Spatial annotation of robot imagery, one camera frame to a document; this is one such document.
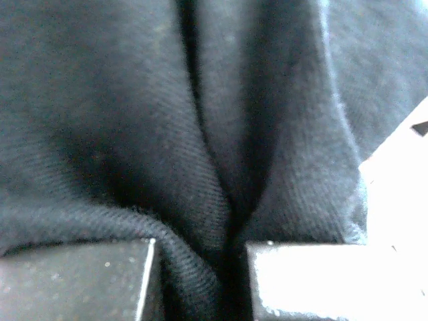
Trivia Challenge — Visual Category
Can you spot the black t shirt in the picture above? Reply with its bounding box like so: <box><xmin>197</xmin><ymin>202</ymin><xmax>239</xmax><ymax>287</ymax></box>
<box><xmin>1</xmin><ymin>1</ymin><xmax>427</xmax><ymax>320</ymax></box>

